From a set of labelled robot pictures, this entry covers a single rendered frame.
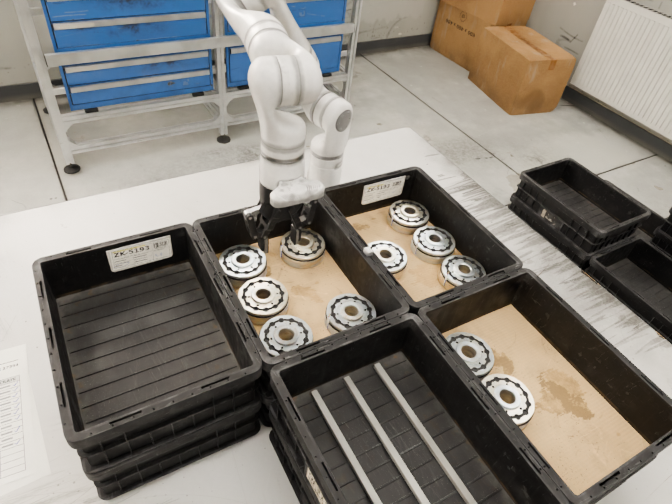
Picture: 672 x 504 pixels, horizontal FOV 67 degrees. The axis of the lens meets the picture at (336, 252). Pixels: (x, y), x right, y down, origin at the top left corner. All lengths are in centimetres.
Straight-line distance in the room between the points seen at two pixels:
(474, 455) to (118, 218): 107
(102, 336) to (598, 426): 94
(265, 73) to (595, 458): 84
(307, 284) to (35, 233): 75
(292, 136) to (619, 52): 346
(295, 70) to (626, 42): 344
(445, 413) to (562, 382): 26
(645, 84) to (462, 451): 333
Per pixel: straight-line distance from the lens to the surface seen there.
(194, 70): 290
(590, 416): 110
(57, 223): 154
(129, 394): 98
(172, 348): 102
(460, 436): 97
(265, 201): 85
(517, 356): 111
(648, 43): 398
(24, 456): 112
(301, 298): 108
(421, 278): 117
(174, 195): 156
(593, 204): 231
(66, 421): 86
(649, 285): 224
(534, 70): 387
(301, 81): 74
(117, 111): 286
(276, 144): 78
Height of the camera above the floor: 164
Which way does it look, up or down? 43 degrees down
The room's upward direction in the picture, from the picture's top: 8 degrees clockwise
